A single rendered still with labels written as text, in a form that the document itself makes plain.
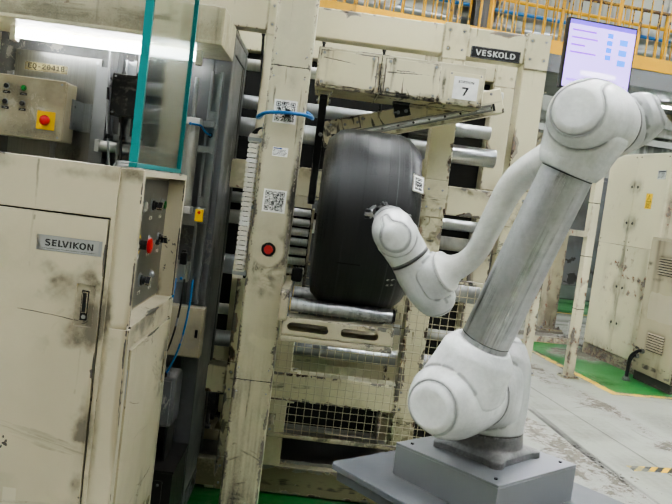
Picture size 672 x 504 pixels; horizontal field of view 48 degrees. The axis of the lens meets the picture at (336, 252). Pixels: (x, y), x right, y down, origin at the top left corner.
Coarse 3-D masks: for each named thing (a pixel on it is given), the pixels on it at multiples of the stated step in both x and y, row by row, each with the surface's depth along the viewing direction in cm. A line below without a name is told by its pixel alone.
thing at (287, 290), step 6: (288, 276) 274; (288, 282) 257; (294, 282) 273; (282, 288) 240; (288, 288) 241; (282, 294) 236; (288, 294) 236; (282, 300) 236; (288, 300) 237; (282, 306) 236; (288, 306) 239; (282, 312) 237; (288, 312) 241; (282, 318) 237
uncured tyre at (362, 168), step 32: (352, 160) 230; (384, 160) 231; (416, 160) 236; (320, 192) 233; (352, 192) 225; (384, 192) 226; (416, 192) 230; (320, 224) 228; (352, 224) 225; (416, 224) 229; (320, 256) 231; (352, 256) 227; (320, 288) 238; (352, 288) 235; (384, 288) 234
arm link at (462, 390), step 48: (576, 96) 131; (624, 96) 134; (576, 144) 132; (624, 144) 137; (528, 192) 144; (576, 192) 139; (528, 240) 141; (528, 288) 144; (480, 336) 147; (432, 384) 145; (480, 384) 145; (432, 432) 146; (480, 432) 153
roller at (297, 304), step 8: (296, 304) 240; (304, 304) 240; (312, 304) 240; (320, 304) 241; (328, 304) 241; (336, 304) 241; (344, 304) 242; (352, 304) 243; (312, 312) 241; (320, 312) 241; (328, 312) 241; (336, 312) 241; (344, 312) 241; (352, 312) 241; (360, 312) 241; (368, 312) 241; (376, 312) 241; (384, 312) 241; (392, 312) 242; (376, 320) 242; (384, 320) 242; (392, 320) 242
